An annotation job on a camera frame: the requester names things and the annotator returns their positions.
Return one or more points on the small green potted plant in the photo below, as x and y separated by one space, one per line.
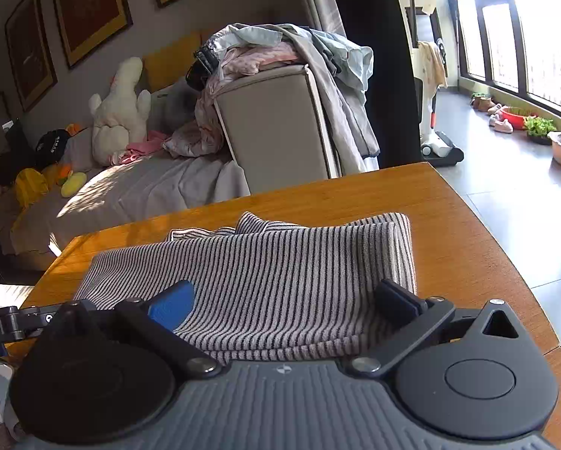
539 127

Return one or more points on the pink cloth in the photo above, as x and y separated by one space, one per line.
140 147

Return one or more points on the white floor washer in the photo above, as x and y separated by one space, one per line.
428 117

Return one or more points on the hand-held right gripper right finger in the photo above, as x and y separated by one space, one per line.
395 301

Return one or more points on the brown shoes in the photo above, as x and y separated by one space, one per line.
481 102

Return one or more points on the beige hanging cloth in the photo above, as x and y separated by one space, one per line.
432 63

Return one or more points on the beige sofa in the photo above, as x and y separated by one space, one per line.
275 126

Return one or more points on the yellow plush toy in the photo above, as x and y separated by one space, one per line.
29 187

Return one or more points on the black window frame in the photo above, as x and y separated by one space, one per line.
481 33

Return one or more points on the white plush toy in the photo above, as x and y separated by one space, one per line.
121 112

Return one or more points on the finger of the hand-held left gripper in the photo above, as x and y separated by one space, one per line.
36 316

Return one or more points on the grey sofa sheet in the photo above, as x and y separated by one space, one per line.
144 192

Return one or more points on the pink floral garment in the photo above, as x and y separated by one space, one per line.
252 58

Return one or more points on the black striped garment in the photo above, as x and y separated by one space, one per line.
200 68

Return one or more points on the grey cushion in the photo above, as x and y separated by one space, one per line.
177 108

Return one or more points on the striped knit garment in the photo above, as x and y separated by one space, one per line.
285 281

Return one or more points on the black pillar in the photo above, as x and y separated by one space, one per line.
383 56

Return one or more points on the pink slippers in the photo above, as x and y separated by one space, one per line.
500 124

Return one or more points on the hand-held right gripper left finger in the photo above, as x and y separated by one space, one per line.
171 310

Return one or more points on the yellow-green plush toy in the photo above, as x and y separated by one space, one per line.
73 184

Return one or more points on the red basin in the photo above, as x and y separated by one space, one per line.
514 118

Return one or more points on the black cap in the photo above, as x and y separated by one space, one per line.
51 145

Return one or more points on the yellow cushion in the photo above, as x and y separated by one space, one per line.
170 63

